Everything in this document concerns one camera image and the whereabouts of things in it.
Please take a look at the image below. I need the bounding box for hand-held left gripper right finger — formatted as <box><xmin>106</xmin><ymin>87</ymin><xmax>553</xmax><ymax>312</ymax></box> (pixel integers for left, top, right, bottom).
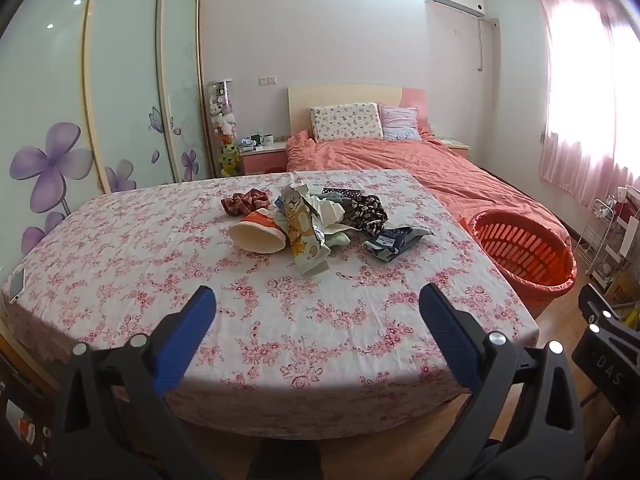
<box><xmin>419</xmin><ymin>284</ymin><xmax>586</xmax><ymax>480</ymax></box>

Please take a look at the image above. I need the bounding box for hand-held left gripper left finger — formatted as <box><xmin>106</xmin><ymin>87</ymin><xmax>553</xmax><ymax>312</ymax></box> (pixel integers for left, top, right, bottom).
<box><xmin>52</xmin><ymin>286</ymin><xmax>217</xmax><ymax>480</ymax></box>

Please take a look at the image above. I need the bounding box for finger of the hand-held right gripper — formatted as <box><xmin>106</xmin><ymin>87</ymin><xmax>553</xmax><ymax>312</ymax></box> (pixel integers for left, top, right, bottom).
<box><xmin>578</xmin><ymin>282</ymin><xmax>640</xmax><ymax>343</ymax></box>

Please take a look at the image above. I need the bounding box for orange plastic laundry basket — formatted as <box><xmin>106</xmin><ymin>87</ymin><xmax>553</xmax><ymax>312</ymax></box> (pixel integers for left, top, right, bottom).
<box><xmin>459</xmin><ymin>208</ymin><xmax>577</xmax><ymax>317</ymax></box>

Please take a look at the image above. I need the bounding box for light green sock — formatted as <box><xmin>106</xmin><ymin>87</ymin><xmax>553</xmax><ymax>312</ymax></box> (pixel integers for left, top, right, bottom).
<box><xmin>324</xmin><ymin>227</ymin><xmax>367</xmax><ymax>252</ymax></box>

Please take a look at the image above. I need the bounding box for person's right forearm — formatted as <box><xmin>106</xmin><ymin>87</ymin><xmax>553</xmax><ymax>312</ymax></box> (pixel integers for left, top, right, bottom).
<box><xmin>585</xmin><ymin>410</ymin><xmax>628</xmax><ymax>480</ymax></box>

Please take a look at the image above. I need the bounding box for cardboard box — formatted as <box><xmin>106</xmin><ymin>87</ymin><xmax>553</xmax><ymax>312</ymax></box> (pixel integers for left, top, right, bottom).
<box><xmin>602</xmin><ymin>270</ymin><xmax>640</xmax><ymax>322</ymax></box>

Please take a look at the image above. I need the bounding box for pink floral tablecloth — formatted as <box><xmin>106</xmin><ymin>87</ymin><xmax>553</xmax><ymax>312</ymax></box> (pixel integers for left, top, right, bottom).
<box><xmin>0</xmin><ymin>169</ymin><xmax>541</xmax><ymax>441</ymax></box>

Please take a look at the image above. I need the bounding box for blue snack packet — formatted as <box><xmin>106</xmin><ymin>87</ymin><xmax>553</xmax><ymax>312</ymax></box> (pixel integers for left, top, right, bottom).
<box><xmin>362</xmin><ymin>225</ymin><xmax>436</xmax><ymax>264</ymax></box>

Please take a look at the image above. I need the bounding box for orange and cream sock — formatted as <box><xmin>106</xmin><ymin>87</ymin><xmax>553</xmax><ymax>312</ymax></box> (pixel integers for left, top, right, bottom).
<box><xmin>229</xmin><ymin>210</ymin><xmax>289</xmax><ymax>255</ymax></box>

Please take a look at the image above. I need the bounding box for dark floral cloth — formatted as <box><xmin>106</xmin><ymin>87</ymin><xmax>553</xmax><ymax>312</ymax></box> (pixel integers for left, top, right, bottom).
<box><xmin>344</xmin><ymin>195</ymin><xmax>389</xmax><ymax>237</ymax></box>

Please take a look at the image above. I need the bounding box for red striped cloth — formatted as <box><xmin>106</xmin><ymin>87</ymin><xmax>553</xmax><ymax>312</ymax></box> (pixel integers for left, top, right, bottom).
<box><xmin>221</xmin><ymin>187</ymin><xmax>271</xmax><ymax>218</ymax></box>

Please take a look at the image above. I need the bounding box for yellow white snack packet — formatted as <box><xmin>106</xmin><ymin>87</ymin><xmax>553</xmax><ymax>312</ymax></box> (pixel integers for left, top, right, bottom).
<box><xmin>276</xmin><ymin>183</ymin><xmax>332</xmax><ymax>279</ymax></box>

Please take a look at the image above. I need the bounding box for orange bed duvet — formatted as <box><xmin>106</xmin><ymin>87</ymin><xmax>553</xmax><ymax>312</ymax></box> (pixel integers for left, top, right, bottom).
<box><xmin>285</xmin><ymin>129</ymin><xmax>572</xmax><ymax>261</ymax></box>

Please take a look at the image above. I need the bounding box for white smartphone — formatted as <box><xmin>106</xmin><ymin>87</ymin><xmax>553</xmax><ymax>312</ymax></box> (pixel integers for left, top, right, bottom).
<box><xmin>8</xmin><ymin>269</ymin><xmax>29</xmax><ymax>305</ymax></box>

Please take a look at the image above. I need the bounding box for white cloth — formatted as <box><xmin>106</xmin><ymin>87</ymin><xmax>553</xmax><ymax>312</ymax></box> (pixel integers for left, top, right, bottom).
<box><xmin>305</xmin><ymin>194</ymin><xmax>347</xmax><ymax>235</ymax></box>

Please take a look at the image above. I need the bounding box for dark patterned cloth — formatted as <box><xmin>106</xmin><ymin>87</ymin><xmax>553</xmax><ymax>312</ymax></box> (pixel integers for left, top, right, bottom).
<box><xmin>321</xmin><ymin>187</ymin><xmax>364</xmax><ymax>202</ymax></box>

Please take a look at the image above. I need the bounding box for pink and white nightstand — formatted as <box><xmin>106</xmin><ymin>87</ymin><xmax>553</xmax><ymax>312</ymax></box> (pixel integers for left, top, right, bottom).
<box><xmin>238</xmin><ymin>140</ymin><xmax>289</xmax><ymax>176</ymax></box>
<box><xmin>439</xmin><ymin>137</ymin><xmax>472</xmax><ymax>162</ymax></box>

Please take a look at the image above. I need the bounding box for pink curtain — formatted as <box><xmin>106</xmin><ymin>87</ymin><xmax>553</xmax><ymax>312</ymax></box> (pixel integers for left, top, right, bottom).
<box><xmin>536</xmin><ymin>0</ymin><xmax>640</xmax><ymax>211</ymax></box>

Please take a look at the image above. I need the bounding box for pink striped pillow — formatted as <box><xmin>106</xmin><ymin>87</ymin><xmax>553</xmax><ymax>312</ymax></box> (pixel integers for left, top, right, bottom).
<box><xmin>378</xmin><ymin>104</ymin><xmax>422</xmax><ymax>141</ymax></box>

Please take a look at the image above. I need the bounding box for clear tube of plush toys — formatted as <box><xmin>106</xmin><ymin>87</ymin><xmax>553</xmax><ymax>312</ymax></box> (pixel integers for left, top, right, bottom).
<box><xmin>207</xmin><ymin>79</ymin><xmax>239</xmax><ymax>179</ymax></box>

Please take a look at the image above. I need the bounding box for floral print pillow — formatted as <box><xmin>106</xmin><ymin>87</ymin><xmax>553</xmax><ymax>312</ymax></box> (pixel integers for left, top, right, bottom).
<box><xmin>310</xmin><ymin>102</ymin><xmax>385</xmax><ymax>143</ymax></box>

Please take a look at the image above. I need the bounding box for beige and pink headboard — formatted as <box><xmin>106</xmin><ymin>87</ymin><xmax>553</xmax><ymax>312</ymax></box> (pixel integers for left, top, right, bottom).
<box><xmin>287</xmin><ymin>85</ymin><xmax>430</xmax><ymax>137</ymax></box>

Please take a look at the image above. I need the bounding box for flower print sliding wardrobe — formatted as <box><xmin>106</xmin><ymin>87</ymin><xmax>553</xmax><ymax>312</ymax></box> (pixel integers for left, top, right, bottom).
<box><xmin>0</xmin><ymin>0</ymin><xmax>214</xmax><ymax>263</ymax></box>

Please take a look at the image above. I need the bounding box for air conditioner pipe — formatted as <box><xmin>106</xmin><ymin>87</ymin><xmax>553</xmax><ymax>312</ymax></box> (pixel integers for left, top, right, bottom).
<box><xmin>476</xmin><ymin>16</ymin><xmax>501</xmax><ymax>74</ymax></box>

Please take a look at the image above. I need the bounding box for white wire rack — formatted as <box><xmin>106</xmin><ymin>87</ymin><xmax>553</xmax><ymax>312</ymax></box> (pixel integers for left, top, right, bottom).
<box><xmin>574</xmin><ymin>196</ymin><xmax>640</xmax><ymax>287</ymax></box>

